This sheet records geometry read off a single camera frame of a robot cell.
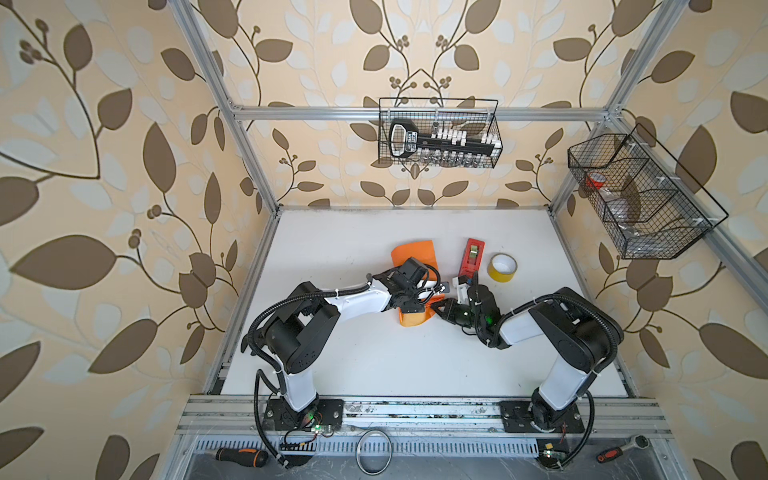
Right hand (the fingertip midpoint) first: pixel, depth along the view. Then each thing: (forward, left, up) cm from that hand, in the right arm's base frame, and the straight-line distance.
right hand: (431, 308), depth 92 cm
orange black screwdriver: (-36, +46, +1) cm, 58 cm away
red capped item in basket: (+26, -49, +28) cm, 62 cm away
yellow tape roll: (+16, -27, -2) cm, 31 cm away
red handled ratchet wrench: (-36, -46, 0) cm, 58 cm away
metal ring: (-36, +13, -3) cm, 39 cm away
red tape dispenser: (+15, -15, +4) cm, 22 cm away
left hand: (+6, +3, +6) cm, 9 cm away
